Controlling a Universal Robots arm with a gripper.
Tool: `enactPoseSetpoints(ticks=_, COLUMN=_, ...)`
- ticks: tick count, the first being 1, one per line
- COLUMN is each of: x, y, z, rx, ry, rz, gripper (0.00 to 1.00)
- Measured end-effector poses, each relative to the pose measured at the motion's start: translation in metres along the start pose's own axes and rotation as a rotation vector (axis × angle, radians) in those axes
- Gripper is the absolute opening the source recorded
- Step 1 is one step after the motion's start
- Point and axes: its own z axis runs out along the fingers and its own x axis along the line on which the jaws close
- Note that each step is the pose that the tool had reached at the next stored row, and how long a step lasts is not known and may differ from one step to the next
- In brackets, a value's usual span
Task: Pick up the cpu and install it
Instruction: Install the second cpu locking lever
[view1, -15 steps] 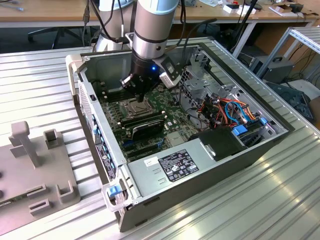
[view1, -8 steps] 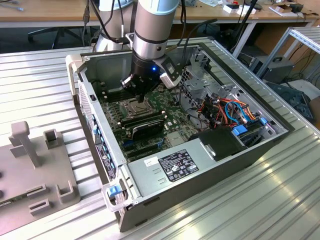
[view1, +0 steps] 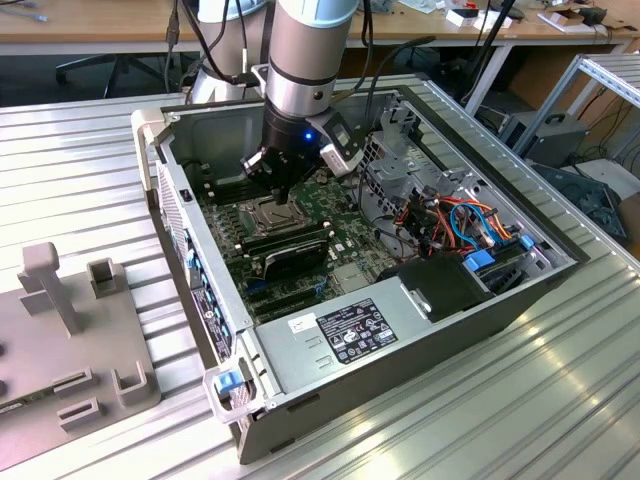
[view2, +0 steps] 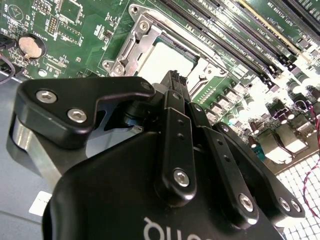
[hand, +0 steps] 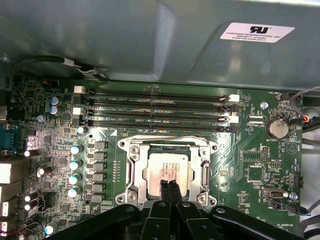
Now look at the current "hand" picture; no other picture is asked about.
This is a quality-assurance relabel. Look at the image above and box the black fan plug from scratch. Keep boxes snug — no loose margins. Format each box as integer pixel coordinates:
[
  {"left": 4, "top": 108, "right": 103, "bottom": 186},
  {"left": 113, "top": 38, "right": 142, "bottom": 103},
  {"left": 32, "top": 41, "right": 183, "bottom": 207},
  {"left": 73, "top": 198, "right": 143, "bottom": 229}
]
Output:
[{"left": 286, "top": 204, "right": 311, "bottom": 216}]

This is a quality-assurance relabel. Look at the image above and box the green motherboard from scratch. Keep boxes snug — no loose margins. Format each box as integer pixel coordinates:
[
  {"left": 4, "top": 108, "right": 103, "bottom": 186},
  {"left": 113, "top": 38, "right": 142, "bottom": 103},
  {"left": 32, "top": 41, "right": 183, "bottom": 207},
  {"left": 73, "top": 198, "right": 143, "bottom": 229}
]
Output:
[{"left": 9, "top": 77, "right": 305, "bottom": 240}]

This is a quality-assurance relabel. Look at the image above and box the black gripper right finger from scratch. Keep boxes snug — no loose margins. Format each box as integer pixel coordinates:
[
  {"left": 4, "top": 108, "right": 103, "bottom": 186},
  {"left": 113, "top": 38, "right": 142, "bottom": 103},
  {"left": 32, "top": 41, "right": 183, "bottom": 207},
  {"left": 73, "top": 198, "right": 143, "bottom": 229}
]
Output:
[{"left": 169, "top": 179, "right": 307, "bottom": 240}]

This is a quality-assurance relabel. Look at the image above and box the CPU socket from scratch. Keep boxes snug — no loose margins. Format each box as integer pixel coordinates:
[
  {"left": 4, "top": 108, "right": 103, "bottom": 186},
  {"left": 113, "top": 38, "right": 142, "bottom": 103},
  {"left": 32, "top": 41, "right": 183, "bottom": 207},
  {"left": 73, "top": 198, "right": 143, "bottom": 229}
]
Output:
[{"left": 116, "top": 135, "right": 220, "bottom": 209}]

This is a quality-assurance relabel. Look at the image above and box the thin metal locking lever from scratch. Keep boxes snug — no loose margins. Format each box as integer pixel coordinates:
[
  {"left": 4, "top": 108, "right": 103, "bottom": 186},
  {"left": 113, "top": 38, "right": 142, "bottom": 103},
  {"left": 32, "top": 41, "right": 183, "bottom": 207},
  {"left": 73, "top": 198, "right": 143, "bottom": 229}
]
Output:
[
  {"left": 126, "top": 159, "right": 135, "bottom": 191},
  {"left": 202, "top": 161, "right": 212, "bottom": 192}
]

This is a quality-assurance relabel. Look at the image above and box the white printed label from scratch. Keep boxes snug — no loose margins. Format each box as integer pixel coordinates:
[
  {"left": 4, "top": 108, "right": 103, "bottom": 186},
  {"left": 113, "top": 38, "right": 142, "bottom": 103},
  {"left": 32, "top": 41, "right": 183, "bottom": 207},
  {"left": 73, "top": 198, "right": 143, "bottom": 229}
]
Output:
[{"left": 219, "top": 22, "right": 296, "bottom": 44}]

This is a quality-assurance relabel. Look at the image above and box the grey fan wire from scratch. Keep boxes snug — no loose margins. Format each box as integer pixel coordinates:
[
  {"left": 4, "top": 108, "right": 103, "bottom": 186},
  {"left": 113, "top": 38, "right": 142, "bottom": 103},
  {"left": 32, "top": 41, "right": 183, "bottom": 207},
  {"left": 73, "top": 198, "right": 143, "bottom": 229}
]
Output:
[{"left": 289, "top": 86, "right": 320, "bottom": 121}]

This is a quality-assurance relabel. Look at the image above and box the silver green CPU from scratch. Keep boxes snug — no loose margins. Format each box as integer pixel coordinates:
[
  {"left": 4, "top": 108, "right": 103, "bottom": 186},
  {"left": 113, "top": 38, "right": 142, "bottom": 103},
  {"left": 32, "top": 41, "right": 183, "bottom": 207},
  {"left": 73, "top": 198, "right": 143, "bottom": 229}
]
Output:
[{"left": 141, "top": 144, "right": 198, "bottom": 201}]

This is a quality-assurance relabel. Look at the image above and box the empty black RAM slot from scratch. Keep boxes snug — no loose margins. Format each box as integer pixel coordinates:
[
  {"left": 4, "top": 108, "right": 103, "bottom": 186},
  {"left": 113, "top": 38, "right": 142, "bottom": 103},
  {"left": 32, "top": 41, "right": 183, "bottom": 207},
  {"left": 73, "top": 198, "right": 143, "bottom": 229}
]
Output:
[
  {"left": 82, "top": 98, "right": 238, "bottom": 113},
  {"left": 74, "top": 86, "right": 240, "bottom": 103},
  {"left": 73, "top": 107, "right": 240, "bottom": 124},
  {"left": 81, "top": 116, "right": 238, "bottom": 133}
]

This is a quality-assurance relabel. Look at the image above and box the grey open PC case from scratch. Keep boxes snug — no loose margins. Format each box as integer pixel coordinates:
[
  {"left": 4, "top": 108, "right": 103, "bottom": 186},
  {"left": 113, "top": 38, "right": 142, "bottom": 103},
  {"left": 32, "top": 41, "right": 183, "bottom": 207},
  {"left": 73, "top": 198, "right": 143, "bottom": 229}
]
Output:
[{"left": 0, "top": 0, "right": 320, "bottom": 240}]

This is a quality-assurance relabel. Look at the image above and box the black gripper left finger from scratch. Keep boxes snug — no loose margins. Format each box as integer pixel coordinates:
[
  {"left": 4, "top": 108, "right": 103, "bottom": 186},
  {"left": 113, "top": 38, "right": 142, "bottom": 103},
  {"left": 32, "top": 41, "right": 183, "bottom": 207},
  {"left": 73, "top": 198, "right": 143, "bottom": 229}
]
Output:
[{"left": 51, "top": 179, "right": 173, "bottom": 240}]

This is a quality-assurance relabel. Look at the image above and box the silver coin battery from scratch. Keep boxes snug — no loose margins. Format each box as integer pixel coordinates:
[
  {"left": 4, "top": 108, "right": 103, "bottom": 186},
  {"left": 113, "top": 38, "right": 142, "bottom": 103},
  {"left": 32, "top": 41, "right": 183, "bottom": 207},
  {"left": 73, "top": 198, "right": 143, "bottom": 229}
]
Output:
[{"left": 265, "top": 116, "right": 290, "bottom": 140}]

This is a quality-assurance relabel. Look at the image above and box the grey board header connector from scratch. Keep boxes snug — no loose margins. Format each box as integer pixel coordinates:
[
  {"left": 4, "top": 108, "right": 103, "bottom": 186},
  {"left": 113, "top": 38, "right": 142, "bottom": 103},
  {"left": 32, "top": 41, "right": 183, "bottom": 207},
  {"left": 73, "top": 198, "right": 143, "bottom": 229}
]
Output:
[{"left": 261, "top": 186, "right": 289, "bottom": 199}]

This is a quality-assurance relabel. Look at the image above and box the black wire with white tape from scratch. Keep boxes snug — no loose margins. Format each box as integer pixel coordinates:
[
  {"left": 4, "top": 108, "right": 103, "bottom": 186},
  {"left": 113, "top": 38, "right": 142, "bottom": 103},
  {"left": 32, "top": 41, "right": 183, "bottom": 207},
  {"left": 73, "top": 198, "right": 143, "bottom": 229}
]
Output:
[{"left": 14, "top": 55, "right": 109, "bottom": 81}]

